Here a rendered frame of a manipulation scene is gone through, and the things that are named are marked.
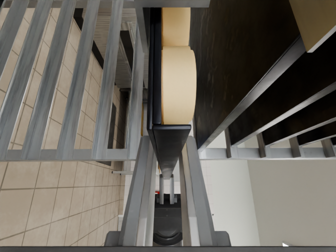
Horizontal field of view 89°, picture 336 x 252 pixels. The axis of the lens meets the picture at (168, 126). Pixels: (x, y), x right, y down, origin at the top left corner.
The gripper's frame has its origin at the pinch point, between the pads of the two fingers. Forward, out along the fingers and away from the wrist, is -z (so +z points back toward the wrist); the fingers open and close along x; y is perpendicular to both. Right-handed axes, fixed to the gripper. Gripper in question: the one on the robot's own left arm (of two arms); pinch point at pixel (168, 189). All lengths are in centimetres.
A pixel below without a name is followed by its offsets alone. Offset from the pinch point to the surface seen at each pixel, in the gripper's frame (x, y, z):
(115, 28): -19, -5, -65
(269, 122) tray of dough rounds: 16.8, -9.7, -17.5
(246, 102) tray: 8.6, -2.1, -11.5
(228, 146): 16.3, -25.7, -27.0
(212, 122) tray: 7.7, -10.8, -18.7
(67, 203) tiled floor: -107, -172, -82
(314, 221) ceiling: 193, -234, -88
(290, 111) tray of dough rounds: 17.2, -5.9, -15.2
